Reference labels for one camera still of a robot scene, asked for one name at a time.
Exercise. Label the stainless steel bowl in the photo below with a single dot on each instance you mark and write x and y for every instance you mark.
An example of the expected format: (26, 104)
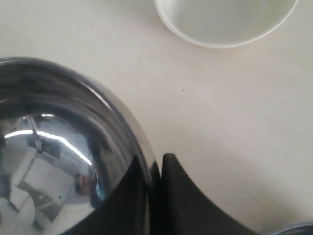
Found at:
(65, 144)
(298, 229)

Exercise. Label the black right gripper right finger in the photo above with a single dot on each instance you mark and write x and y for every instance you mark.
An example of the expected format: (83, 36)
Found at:
(184, 210)

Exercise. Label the cream ceramic bowl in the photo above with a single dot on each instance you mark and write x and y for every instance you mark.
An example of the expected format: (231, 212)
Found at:
(223, 23)

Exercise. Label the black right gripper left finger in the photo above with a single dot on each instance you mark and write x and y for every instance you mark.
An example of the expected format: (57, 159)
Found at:
(124, 212)

